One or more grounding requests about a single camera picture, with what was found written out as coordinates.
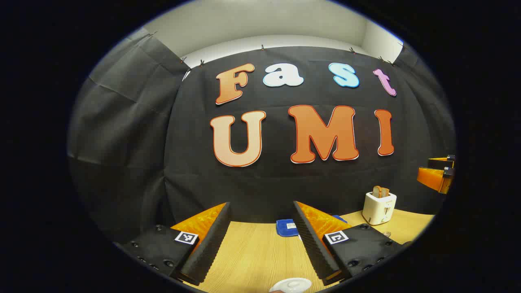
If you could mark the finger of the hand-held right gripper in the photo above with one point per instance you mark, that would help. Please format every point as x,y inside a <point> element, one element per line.
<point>431,177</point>
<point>439,162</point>

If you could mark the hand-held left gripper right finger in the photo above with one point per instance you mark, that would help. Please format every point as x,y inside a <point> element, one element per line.
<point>313,248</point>

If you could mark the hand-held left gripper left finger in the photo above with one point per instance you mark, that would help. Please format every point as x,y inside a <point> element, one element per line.
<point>209,248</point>

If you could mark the white teacup lid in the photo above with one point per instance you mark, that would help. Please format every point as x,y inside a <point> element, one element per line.
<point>293,285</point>

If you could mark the blue towel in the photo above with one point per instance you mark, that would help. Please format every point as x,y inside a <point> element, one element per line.
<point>285,228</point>

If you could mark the brown bread slice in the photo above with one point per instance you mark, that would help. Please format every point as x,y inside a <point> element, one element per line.
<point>377,192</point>
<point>386,192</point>

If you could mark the white toaster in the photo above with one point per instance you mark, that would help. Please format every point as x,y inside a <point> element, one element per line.
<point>378,209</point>

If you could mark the black backdrop cloth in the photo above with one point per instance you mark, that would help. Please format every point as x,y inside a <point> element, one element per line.
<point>285,183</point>

